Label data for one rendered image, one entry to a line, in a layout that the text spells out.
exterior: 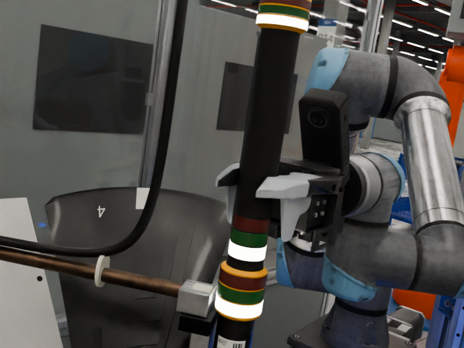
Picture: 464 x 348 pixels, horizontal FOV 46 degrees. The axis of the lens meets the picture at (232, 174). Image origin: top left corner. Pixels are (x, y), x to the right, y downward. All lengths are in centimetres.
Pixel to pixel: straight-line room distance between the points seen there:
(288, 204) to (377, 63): 57
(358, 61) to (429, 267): 41
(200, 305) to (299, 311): 146
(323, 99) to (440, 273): 31
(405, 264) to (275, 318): 115
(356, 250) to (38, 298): 43
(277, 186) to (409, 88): 57
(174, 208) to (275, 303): 120
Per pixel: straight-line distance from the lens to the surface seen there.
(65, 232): 65
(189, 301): 51
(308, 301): 197
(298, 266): 117
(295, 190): 47
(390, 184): 71
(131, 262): 61
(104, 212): 65
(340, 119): 55
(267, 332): 185
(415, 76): 101
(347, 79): 98
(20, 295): 79
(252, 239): 48
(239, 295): 49
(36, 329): 78
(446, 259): 75
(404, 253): 73
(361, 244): 71
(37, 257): 56
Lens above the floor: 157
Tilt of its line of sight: 10 degrees down
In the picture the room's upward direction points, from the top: 8 degrees clockwise
